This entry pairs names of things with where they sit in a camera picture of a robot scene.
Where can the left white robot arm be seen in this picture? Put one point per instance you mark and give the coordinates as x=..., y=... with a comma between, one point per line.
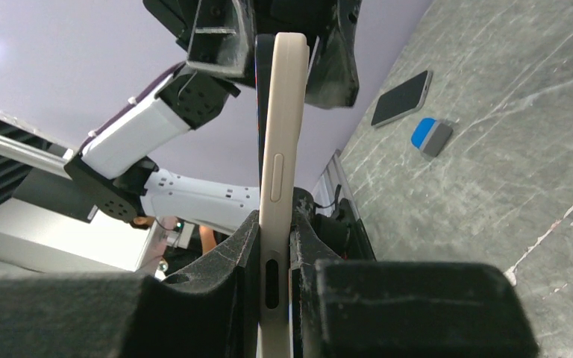
x=131, y=165

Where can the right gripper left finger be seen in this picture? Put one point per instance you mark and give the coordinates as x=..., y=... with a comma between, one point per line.
x=209, y=308

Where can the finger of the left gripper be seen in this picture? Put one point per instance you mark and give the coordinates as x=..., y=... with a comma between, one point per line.
x=221, y=42
x=333, y=79

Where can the blue grey small cylinder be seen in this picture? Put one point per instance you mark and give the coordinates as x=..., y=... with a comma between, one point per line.
x=430, y=136

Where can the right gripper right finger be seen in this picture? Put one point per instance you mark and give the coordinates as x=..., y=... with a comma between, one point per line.
x=364, y=308

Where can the black smartphone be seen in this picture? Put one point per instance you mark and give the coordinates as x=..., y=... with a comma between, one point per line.
x=274, y=312
x=402, y=100

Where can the beige phone case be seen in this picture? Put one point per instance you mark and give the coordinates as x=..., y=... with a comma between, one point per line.
x=284, y=118

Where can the aluminium frame rail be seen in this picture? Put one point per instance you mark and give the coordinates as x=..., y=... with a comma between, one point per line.
x=332, y=185

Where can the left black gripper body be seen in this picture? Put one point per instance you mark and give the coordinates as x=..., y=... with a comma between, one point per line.
x=270, y=17

